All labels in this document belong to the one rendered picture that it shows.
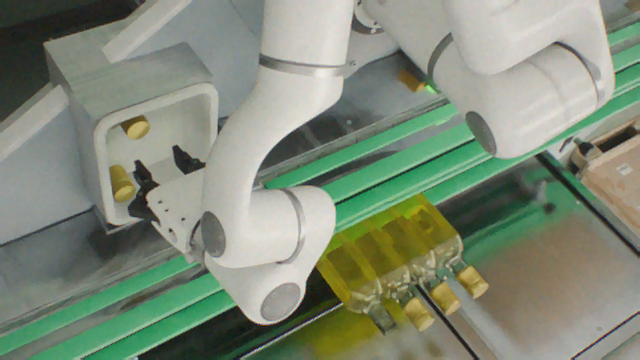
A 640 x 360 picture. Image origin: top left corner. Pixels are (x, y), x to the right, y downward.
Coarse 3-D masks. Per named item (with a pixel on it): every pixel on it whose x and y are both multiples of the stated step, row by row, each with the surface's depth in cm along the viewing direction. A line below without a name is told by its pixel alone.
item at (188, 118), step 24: (168, 96) 97; (192, 96) 106; (216, 96) 101; (96, 120) 96; (120, 120) 94; (168, 120) 111; (192, 120) 110; (216, 120) 105; (96, 144) 95; (120, 144) 108; (144, 144) 111; (168, 144) 115; (192, 144) 114; (168, 168) 116; (120, 216) 109
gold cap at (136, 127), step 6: (126, 120) 101; (132, 120) 101; (138, 120) 101; (144, 120) 101; (126, 126) 101; (132, 126) 100; (138, 126) 101; (144, 126) 102; (126, 132) 101; (132, 132) 101; (138, 132) 102; (144, 132) 103; (132, 138) 102; (138, 138) 103
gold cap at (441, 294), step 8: (440, 288) 122; (448, 288) 123; (432, 296) 123; (440, 296) 122; (448, 296) 121; (456, 296) 122; (440, 304) 122; (448, 304) 121; (456, 304) 121; (448, 312) 122
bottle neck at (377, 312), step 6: (372, 306) 118; (378, 306) 118; (366, 312) 119; (372, 312) 118; (378, 312) 118; (384, 312) 118; (372, 318) 118; (378, 318) 118; (384, 318) 117; (390, 318) 117; (378, 324) 118; (384, 324) 117; (390, 324) 117; (396, 324) 117; (384, 330) 117; (390, 330) 119
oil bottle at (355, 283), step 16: (336, 240) 124; (320, 256) 123; (336, 256) 122; (352, 256) 122; (320, 272) 125; (336, 272) 120; (352, 272) 120; (368, 272) 120; (336, 288) 122; (352, 288) 118; (368, 288) 119; (352, 304) 119; (368, 304) 119
